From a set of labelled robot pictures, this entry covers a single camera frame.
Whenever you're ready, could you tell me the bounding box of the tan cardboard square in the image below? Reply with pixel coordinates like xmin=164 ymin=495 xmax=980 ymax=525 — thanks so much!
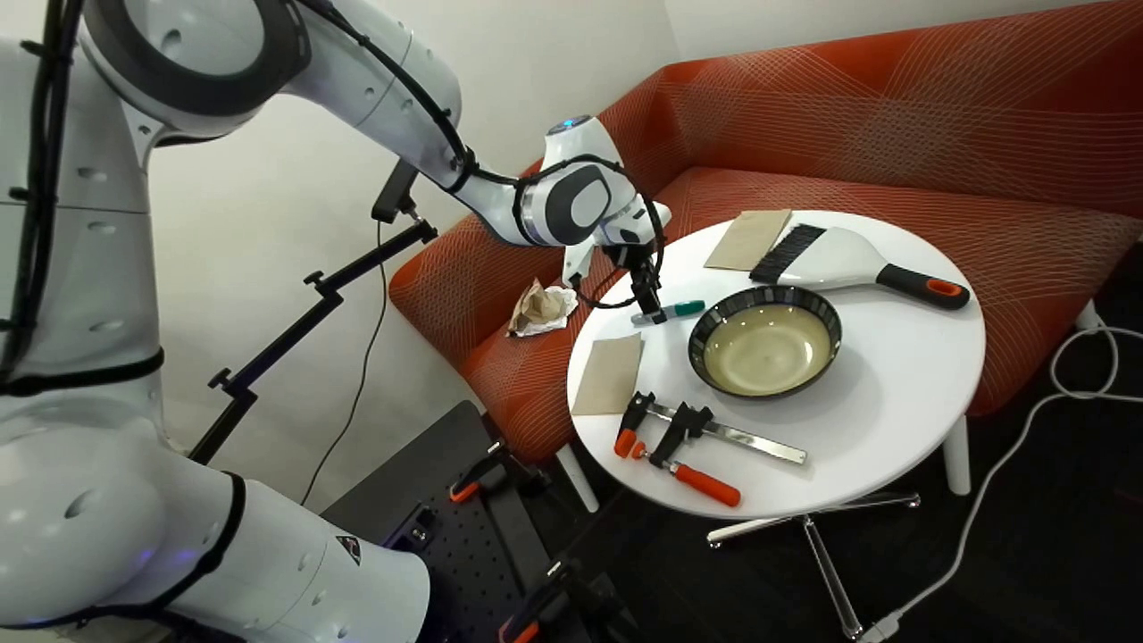
xmin=701 ymin=207 xmax=795 ymax=274
xmin=571 ymin=331 xmax=645 ymax=417

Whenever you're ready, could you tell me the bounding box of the black rimmed cream bowl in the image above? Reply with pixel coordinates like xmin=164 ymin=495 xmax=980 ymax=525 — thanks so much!
xmin=684 ymin=281 xmax=848 ymax=405

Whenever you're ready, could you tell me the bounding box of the white power cable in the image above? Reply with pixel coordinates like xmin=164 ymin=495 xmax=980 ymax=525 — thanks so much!
xmin=852 ymin=312 xmax=1143 ymax=643

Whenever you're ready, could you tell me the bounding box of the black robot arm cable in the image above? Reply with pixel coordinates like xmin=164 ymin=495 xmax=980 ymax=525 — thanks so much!
xmin=0 ymin=0 xmax=87 ymax=388

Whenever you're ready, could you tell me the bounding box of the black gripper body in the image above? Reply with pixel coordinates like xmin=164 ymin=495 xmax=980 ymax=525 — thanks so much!
xmin=601 ymin=225 xmax=663 ymax=294

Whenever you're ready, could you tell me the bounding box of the red fabric sofa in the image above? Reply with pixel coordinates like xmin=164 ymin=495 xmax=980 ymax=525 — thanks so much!
xmin=386 ymin=0 xmax=1143 ymax=467

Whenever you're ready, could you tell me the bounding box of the small orange black clamp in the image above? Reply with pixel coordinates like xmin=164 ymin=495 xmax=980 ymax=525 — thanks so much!
xmin=442 ymin=441 xmax=517 ymax=512
xmin=495 ymin=567 xmax=605 ymax=643

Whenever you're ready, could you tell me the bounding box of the white scraper black handle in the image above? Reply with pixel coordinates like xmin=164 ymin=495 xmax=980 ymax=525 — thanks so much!
xmin=748 ymin=220 xmax=975 ymax=314

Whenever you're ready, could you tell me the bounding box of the metal floor stand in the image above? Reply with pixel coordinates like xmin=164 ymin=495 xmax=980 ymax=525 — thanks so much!
xmin=704 ymin=491 xmax=926 ymax=643

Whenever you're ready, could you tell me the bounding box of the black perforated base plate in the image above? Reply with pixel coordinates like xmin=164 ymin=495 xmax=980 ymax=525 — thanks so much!
xmin=317 ymin=398 xmax=645 ymax=643

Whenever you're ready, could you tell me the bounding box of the crumpled beige cloth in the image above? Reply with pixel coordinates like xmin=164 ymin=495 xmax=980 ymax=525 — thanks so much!
xmin=507 ymin=279 xmax=581 ymax=344

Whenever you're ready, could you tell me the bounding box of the green capped grey marker pen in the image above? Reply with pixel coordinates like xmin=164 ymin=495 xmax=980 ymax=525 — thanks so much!
xmin=628 ymin=296 xmax=708 ymax=330

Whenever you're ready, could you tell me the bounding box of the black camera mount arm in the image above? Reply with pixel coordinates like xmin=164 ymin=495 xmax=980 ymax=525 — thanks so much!
xmin=186 ymin=157 xmax=438 ymax=467

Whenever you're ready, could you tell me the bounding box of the thin black cable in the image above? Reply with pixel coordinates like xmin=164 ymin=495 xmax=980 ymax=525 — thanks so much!
xmin=296 ymin=219 xmax=396 ymax=512

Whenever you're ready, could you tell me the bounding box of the orange handled bar clamp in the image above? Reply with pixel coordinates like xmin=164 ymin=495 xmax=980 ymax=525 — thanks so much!
xmin=609 ymin=388 xmax=809 ymax=512

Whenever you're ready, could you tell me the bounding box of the white table leg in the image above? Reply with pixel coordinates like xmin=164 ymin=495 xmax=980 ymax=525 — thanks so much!
xmin=553 ymin=442 xmax=605 ymax=519
xmin=944 ymin=412 xmax=975 ymax=501

